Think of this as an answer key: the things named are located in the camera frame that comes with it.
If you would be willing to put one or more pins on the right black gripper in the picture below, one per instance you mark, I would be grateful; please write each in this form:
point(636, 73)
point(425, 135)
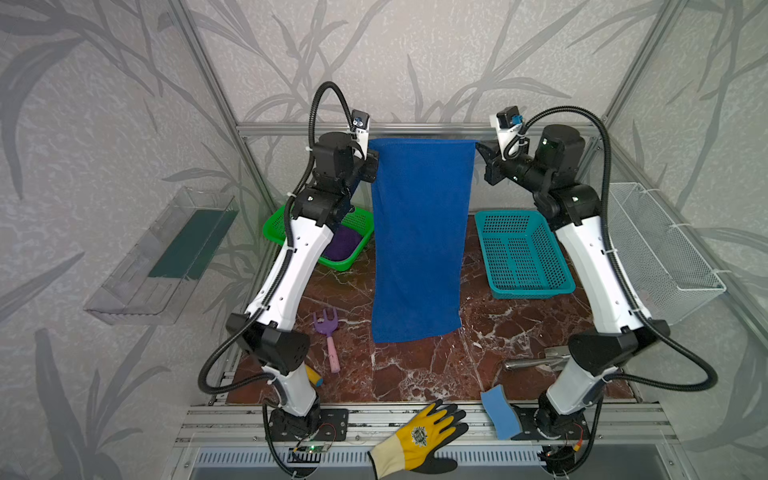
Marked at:
point(491, 166)

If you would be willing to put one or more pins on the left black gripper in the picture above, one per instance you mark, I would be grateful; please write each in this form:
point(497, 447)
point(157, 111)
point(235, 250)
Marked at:
point(368, 166)

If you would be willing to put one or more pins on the purple towel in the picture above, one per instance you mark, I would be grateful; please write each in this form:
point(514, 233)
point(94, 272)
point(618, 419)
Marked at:
point(343, 244)

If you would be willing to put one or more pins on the blue towel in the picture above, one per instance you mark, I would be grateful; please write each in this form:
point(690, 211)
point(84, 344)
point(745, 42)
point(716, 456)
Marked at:
point(421, 200)

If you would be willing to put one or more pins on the teal plastic basket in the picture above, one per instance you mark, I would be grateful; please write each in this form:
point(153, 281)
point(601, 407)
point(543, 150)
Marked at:
point(522, 257)

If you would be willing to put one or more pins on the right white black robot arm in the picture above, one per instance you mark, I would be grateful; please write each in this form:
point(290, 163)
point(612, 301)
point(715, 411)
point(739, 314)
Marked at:
point(578, 215)

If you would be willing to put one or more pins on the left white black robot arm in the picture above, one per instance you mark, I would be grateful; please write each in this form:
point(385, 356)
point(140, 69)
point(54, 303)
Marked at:
point(266, 327)

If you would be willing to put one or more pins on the green plastic basket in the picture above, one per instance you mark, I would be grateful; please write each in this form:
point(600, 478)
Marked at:
point(359, 219)

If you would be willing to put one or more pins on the purple pink toy rake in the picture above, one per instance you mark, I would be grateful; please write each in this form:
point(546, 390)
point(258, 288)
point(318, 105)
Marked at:
point(326, 324)

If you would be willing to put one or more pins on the yellow toy shovel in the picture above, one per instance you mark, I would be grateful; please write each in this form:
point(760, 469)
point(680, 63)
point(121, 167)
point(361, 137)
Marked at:
point(314, 377)

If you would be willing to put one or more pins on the blue sponge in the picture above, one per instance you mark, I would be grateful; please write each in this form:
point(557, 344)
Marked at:
point(503, 416)

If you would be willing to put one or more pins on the green circuit board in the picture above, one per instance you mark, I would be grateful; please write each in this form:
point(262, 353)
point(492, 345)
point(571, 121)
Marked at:
point(309, 453)

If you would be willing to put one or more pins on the yellow black work glove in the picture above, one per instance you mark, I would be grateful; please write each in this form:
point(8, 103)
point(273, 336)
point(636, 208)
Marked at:
point(413, 446)

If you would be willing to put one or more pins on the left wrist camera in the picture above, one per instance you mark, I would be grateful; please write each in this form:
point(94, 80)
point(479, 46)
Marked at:
point(360, 130)

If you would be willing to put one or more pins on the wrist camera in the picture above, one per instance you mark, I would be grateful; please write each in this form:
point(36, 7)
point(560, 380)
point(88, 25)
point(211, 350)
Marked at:
point(360, 130)
point(507, 124)

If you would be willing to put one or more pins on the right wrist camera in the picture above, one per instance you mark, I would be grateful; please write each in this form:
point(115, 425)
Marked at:
point(507, 124)

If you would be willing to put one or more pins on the white wire basket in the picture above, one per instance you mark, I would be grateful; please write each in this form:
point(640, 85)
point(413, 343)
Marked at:
point(670, 275)

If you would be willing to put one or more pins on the clear wall shelf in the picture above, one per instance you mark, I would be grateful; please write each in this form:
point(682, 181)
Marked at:
point(154, 281)

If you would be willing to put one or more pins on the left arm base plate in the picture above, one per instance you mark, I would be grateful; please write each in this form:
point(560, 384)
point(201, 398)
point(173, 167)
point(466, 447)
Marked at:
point(325, 424)

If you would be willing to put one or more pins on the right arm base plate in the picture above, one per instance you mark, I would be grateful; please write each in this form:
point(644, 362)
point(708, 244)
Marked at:
point(547, 425)

